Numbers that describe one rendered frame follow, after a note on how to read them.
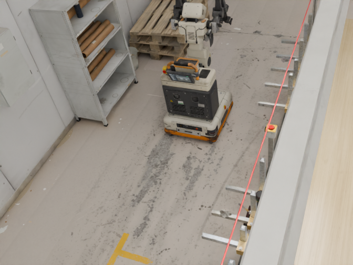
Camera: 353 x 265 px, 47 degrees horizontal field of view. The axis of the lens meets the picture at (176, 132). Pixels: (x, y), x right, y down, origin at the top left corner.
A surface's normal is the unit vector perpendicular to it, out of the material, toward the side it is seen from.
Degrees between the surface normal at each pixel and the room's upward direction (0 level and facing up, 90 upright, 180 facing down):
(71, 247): 0
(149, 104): 0
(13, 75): 90
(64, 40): 90
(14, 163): 90
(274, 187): 0
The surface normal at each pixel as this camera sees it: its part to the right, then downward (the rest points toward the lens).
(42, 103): 0.92, 0.16
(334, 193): -0.15, -0.71
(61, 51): -0.37, 0.69
